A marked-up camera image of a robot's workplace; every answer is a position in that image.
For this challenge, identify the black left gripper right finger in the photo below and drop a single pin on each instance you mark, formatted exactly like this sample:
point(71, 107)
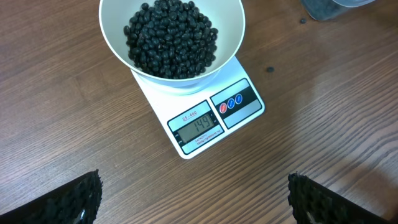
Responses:
point(314, 203)

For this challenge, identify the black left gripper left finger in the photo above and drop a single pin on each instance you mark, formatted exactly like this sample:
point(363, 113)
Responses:
point(77, 201)

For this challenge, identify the white digital kitchen scale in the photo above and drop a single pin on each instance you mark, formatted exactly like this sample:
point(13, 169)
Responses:
point(198, 117)

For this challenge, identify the black beans in bowl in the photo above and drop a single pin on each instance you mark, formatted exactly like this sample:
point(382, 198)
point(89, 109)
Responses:
point(171, 39)

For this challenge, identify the white plastic bowl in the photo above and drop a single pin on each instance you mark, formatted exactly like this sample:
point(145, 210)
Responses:
point(226, 15)

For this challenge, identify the spilled black bean near container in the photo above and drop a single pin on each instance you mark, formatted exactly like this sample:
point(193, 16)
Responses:
point(303, 20)

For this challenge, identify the clear container of black beans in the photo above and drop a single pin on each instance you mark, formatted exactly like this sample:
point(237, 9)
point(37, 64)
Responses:
point(323, 10)

